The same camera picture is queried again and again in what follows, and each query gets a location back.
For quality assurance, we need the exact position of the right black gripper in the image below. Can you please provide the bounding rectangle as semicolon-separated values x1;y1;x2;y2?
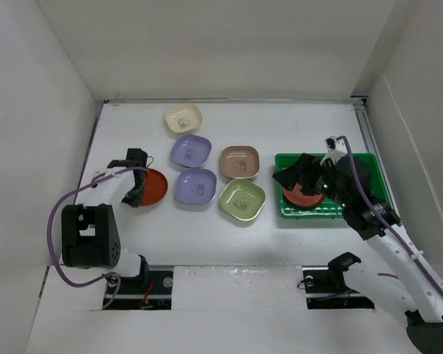
272;152;351;209

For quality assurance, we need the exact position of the red round scalloped plate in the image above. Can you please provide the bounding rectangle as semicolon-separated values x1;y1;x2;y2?
281;184;325;209

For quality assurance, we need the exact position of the purple square panda plate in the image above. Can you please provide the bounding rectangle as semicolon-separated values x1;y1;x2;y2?
170;133;212;168

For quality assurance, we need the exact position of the pink square panda plate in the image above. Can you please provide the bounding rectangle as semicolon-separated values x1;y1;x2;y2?
220;145;261;179

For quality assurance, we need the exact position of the cream square panda plate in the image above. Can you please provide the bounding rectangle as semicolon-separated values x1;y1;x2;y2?
164;103;203;134

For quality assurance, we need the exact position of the green square panda plate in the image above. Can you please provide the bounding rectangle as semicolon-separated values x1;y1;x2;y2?
219;178;266;221

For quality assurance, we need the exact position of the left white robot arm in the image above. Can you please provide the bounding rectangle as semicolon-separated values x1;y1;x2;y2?
57;148;150;293

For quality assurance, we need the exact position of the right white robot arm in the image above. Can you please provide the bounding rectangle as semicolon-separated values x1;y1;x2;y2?
272;153;443;353

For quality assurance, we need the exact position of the green plastic bin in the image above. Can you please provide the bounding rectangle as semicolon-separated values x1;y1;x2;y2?
276;153;391;220

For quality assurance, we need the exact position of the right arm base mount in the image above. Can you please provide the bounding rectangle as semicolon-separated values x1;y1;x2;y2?
297;252;375;310

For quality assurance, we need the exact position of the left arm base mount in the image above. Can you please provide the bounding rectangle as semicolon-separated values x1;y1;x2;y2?
106;268;174;310

